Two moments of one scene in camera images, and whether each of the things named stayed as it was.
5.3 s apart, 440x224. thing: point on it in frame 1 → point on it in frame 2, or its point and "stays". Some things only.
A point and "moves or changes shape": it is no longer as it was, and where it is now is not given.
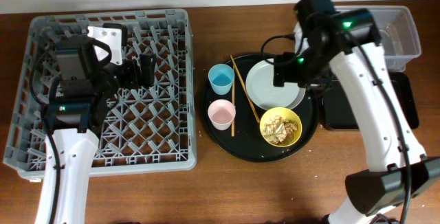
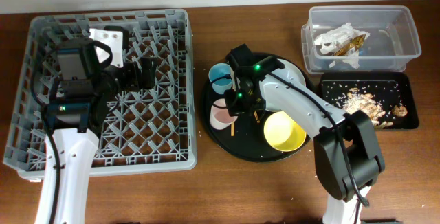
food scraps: [279, 130] moves or changes shape
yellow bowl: [280, 127] moves or changes shape
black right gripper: [286, 70] → [234, 107]
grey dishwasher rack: [150, 128] stays
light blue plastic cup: [221, 76] stays
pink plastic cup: [221, 112] stays
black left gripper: [133, 80] stays
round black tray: [247, 118] stays
